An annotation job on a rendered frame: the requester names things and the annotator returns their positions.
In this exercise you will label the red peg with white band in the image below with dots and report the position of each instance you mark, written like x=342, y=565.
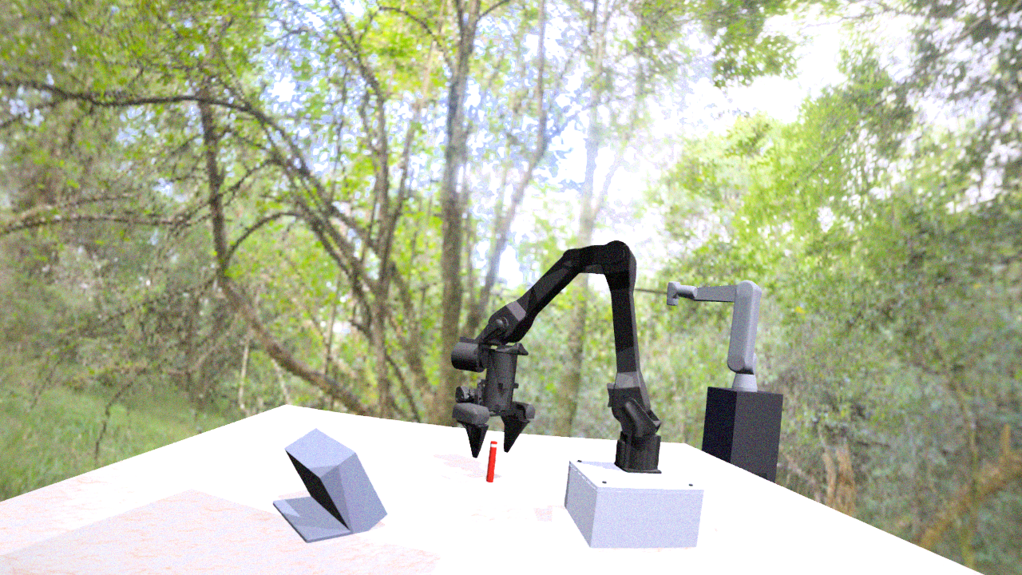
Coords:
x=492, y=461

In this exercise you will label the pale blue flat panel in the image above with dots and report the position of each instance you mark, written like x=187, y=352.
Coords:
x=342, y=501

